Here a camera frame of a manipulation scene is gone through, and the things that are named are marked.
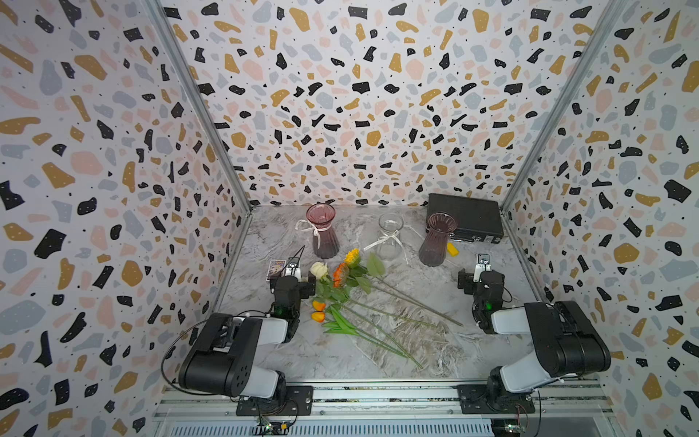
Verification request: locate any aluminium front rail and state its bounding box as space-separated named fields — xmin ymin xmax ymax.
xmin=149 ymin=379 xmax=624 ymax=436

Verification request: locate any purple glass vase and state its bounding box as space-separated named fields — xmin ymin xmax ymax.
xmin=419 ymin=212 xmax=457 ymax=267

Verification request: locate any clear glass vase with ribbon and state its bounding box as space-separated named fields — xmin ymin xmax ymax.
xmin=363 ymin=213 xmax=408 ymax=261

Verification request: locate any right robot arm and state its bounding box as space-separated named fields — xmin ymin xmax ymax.
xmin=457 ymin=264 xmax=612 ymax=413

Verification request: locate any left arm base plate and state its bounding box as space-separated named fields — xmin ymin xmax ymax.
xmin=236 ymin=385 xmax=314 ymax=417

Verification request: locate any black case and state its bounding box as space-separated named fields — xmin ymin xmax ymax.
xmin=427 ymin=193 xmax=504 ymax=244

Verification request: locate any white rose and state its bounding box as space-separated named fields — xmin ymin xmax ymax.
xmin=309 ymin=262 xmax=350 ymax=304

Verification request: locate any playing card box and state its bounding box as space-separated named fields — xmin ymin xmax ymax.
xmin=267 ymin=260 xmax=286 ymax=282

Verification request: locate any small yellow block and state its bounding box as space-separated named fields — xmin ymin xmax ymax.
xmin=447 ymin=242 xmax=460 ymax=258

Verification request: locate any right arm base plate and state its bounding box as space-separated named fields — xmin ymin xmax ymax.
xmin=456 ymin=384 xmax=536 ymax=414

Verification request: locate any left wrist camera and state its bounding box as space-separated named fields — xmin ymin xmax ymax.
xmin=282 ymin=256 xmax=301 ymax=280

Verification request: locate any red glass vase with ribbon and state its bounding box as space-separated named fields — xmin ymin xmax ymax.
xmin=295 ymin=203 xmax=340 ymax=260

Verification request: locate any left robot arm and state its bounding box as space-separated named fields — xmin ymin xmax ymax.
xmin=177 ymin=274 xmax=316 ymax=402

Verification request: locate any orange gerbera flower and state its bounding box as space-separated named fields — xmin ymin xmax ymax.
xmin=331 ymin=262 xmax=438 ymax=330

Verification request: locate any orange tulip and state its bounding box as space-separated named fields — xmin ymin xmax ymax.
xmin=311 ymin=300 xmax=423 ymax=369
xmin=311 ymin=309 xmax=412 ymax=360

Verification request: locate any yellow sunflower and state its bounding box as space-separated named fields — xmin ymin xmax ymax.
xmin=343 ymin=249 xmax=463 ymax=327

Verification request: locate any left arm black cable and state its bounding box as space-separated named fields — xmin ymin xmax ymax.
xmin=160 ymin=245 xmax=307 ymax=397

